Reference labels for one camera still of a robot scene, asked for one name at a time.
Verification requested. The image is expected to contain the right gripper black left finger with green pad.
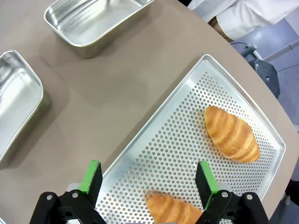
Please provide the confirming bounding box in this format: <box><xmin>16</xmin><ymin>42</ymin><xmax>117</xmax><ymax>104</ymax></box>
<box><xmin>29</xmin><ymin>160</ymin><xmax>103</xmax><ymax>224</ymax></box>

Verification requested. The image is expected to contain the golden croissant bread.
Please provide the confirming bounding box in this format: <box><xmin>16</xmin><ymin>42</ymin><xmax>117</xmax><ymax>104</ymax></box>
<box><xmin>144</xmin><ymin>191</ymin><xmax>204</xmax><ymax>224</ymax></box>
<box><xmin>204</xmin><ymin>105</ymin><xmax>261</xmax><ymax>163</ymax></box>

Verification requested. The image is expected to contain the grey metal table foot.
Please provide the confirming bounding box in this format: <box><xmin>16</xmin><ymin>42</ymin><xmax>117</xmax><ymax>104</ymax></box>
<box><xmin>254</xmin><ymin>58</ymin><xmax>281</xmax><ymax>98</ymax></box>

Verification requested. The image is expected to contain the stainless steel rectangular container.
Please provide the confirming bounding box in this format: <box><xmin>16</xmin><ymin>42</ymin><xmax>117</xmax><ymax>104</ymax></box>
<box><xmin>43</xmin><ymin>0</ymin><xmax>156</xmax><ymax>59</ymax></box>
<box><xmin>0</xmin><ymin>49</ymin><xmax>51</xmax><ymax>165</ymax></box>

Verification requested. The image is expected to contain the perforated aluminium baking tray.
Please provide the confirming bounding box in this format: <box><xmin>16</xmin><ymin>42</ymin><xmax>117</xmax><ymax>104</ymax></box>
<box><xmin>94</xmin><ymin>54</ymin><xmax>287</xmax><ymax>224</ymax></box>

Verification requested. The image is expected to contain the person in white coat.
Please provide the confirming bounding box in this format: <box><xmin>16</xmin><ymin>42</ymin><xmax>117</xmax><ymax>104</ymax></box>
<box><xmin>177</xmin><ymin>0</ymin><xmax>299</xmax><ymax>42</ymax></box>

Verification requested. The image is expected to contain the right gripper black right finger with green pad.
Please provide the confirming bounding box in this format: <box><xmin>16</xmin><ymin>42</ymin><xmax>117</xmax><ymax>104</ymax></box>
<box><xmin>195</xmin><ymin>161</ymin><xmax>271</xmax><ymax>224</ymax></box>

